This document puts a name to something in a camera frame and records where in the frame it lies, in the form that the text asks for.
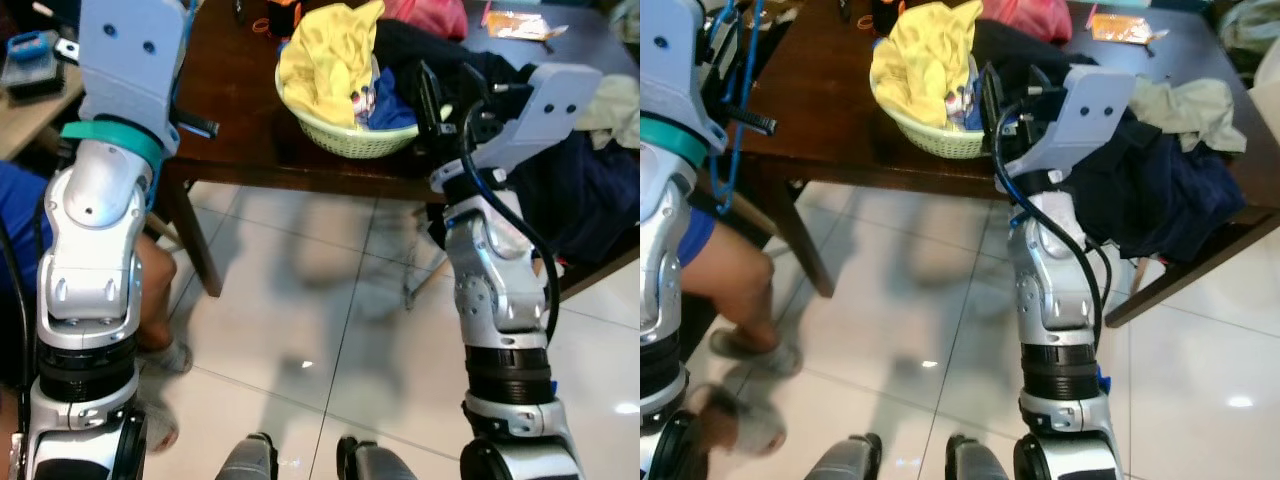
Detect yellow shirt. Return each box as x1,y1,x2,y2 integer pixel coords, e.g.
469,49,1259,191
277,0,387,129
869,0,987,129

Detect dark brown wooden table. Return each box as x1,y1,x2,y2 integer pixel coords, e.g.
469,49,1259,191
158,0,640,303
700,0,1280,331

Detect plain black garment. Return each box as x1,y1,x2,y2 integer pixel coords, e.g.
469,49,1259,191
968,18,1096,101
373,18,523,133

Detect pink plastic bag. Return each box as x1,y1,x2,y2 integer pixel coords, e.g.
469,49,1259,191
980,0,1074,47
380,0,470,42

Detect light green plastic basket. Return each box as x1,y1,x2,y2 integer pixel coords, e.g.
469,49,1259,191
274,55,443,161
868,60,1001,161

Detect orange printed packet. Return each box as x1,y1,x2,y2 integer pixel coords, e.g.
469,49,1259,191
1087,12,1170,47
484,10,570,44

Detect navy blue garment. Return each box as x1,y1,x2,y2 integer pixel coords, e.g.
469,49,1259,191
498,118,640,267
1062,108,1248,267

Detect person in blue shorts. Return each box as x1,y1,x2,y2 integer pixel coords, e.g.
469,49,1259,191
678,200,804,463
0,158,198,456

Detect light wooden desk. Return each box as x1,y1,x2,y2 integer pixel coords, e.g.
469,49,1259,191
0,60,89,163

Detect camouflage garment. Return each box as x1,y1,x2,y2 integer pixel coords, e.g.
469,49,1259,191
1215,0,1280,57

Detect white plastic chair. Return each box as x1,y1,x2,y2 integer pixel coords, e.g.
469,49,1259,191
1250,40,1280,143

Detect grey robot left leg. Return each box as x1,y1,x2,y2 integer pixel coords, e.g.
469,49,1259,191
803,432,884,480
214,432,280,480

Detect grey robot leg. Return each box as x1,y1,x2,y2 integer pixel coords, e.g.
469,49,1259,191
944,432,1018,480
335,435,428,480
803,432,884,480
214,432,280,480

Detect grey robot right leg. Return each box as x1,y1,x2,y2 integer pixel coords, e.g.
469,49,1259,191
335,435,428,480
944,432,1018,480

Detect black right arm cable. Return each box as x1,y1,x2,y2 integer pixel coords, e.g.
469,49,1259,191
456,92,563,348
990,95,1113,353

